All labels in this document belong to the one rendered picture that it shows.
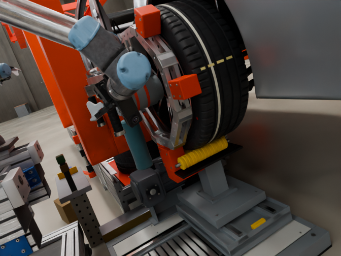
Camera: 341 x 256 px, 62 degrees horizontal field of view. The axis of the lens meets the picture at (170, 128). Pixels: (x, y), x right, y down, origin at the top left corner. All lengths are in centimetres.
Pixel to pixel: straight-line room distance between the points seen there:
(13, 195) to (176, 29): 76
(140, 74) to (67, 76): 99
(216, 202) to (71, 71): 100
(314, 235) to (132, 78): 107
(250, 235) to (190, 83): 72
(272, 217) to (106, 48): 105
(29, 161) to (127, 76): 94
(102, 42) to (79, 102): 97
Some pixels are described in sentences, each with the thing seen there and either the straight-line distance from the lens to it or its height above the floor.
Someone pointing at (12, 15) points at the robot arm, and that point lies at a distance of 84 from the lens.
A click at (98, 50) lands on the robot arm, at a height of 103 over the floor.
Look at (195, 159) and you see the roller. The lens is 125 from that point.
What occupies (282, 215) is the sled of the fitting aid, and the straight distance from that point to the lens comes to 143.
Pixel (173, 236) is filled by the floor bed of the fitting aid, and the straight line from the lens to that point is 162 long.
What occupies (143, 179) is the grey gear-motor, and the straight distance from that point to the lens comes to 152.
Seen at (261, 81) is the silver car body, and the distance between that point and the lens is 96.
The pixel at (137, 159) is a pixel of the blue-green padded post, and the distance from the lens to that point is 140.
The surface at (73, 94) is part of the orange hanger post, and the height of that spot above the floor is 93.
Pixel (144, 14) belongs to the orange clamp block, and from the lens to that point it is 107.
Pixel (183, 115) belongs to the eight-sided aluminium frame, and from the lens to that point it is 105.
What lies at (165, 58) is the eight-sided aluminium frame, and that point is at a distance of 103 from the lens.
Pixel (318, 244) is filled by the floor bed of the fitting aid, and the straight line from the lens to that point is 141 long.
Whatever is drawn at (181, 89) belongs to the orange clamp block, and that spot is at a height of 85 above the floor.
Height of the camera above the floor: 98
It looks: 14 degrees down
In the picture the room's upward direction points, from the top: 18 degrees counter-clockwise
